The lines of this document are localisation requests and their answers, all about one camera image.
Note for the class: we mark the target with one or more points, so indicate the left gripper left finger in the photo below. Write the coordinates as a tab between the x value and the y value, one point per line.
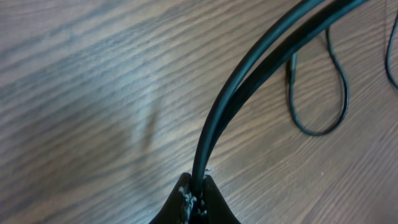
178	206

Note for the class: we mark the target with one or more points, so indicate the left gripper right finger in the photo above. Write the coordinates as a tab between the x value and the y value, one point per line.
216	210

